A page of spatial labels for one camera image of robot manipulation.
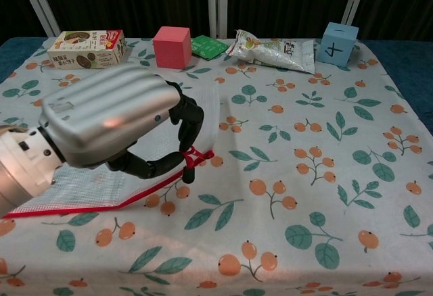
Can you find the chocolate cookie box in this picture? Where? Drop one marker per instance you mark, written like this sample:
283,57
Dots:
84,51

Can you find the silver snack bag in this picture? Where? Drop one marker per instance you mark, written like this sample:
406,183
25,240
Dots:
277,56

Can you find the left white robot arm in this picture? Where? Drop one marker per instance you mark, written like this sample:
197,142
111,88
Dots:
20,174

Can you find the clear mesh zipper bag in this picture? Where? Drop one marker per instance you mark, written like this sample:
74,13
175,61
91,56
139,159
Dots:
209,120

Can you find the red foam cube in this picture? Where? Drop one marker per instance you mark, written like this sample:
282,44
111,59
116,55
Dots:
170,51

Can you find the floral fruit tablecloth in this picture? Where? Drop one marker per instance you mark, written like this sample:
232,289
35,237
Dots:
304,208

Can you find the blue foam number cube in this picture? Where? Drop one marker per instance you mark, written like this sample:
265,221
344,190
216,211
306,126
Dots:
333,47

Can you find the green sachet packet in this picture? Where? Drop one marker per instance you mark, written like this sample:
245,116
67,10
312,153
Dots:
208,47

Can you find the white frame post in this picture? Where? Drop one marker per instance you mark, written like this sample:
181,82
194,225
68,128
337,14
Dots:
216,2
355,2
39,2

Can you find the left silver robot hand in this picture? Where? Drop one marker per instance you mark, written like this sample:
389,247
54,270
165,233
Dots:
108,113

